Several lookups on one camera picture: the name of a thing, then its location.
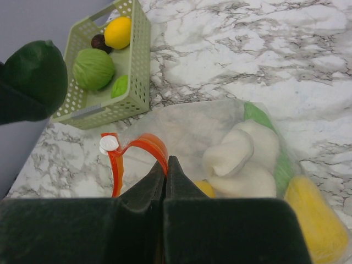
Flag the green toy cabbage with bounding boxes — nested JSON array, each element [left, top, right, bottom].
[[73, 48, 116, 91]]

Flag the clear zip top bag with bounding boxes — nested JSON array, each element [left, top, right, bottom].
[[100, 99, 351, 263]]

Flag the white toy garlic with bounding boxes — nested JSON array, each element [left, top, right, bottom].
[[202, 121, 277, 198]]

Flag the lime green toy fruit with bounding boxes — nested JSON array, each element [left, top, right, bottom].
[[111, 75, 128, 98]]

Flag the green toy vegetable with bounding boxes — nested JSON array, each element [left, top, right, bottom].
[[244, 102, 294, 197]]

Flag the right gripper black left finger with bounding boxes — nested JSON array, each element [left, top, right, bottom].
[[1, 163, 166, 263]]

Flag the orange toy fruit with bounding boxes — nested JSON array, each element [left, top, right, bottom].
[[104, 16, 132, 50]]

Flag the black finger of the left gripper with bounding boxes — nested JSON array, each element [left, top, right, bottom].
[[1, 78, 50, 125]]

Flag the yellow toy lemon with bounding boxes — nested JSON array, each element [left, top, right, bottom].
[[284, 176, 349, 263]]

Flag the green plastic basket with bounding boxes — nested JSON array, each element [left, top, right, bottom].
[[51, 1, 151, 130]]

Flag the small yellow toy pepper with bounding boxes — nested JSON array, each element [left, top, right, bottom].
[[194, 180, 216, 198]]

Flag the dark green toy cucumber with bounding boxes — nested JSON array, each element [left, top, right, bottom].
[[1, 40, 68, 122]]

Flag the dark red toy fruit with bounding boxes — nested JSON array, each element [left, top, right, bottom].
[[91, 34, 112, 54]]

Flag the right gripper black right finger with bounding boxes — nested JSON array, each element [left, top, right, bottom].
[[163, 156, 311, 263]]

